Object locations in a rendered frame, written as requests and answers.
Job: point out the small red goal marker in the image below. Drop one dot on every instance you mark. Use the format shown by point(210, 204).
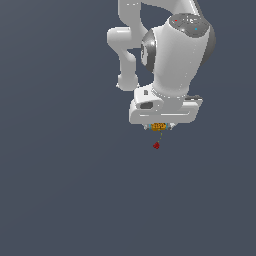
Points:
point(156, 145)

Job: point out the small orange object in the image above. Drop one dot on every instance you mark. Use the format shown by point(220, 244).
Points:
point(158, 126)

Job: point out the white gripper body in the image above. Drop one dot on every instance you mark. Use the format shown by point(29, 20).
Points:
point(160, 111)

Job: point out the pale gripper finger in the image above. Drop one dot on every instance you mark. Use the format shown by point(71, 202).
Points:
point(171, 126)
point(145, 126)

